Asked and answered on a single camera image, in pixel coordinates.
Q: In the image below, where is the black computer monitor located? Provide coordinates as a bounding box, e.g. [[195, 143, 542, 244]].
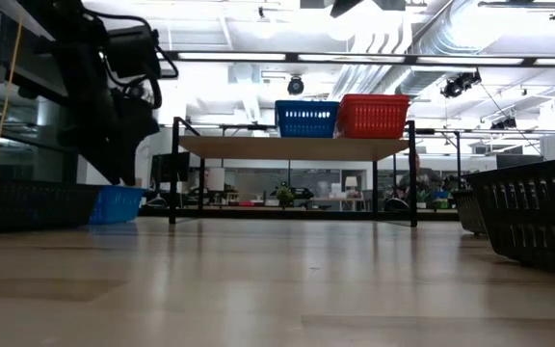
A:
[[150, 152, 192, 184], [496, 153, 544, 171]]

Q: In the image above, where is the black background metal stand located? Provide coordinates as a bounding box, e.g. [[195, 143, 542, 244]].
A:
[[420, 127, 463, 194]]

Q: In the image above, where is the black aluminium rig frame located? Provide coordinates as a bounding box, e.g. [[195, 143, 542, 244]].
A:
[[142, 205, 460, 223]]

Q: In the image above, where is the black hanging ceiling device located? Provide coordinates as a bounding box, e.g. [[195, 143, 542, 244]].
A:
[[490, 115, 518, 131]]

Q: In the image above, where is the green potted plant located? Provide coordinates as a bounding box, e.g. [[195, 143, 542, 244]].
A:
[[275, 184, 296, 209]]

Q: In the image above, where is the person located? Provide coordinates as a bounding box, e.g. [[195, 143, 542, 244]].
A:
[[399, 153, 445, 206]]

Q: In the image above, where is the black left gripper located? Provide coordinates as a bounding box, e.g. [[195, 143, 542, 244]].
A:
[[58, 75, 162, 187]]

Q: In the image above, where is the LED light bar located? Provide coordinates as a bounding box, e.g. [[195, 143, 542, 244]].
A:
[[159, 50, 555, 67]]

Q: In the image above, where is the black ceiling light cluster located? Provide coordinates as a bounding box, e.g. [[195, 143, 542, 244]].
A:
[[440, 70, 483, 100]]

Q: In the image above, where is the black plastic basket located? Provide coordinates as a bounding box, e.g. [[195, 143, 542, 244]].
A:
[[452, 188, 489, 237], [0, 176, 103, 236], [463, 153, 555, 280]]

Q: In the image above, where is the blue plastic basket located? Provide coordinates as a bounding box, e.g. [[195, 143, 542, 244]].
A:
[[275, 99, 341, 140], [89, 185, 146, 226]]

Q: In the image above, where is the black ceiling track light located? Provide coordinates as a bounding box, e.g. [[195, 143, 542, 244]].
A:
[[286, 75, 305, 96]]

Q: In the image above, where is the wooden shelf black metal frame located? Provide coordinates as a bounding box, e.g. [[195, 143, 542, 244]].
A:
[[170, 115, 426, 229]]

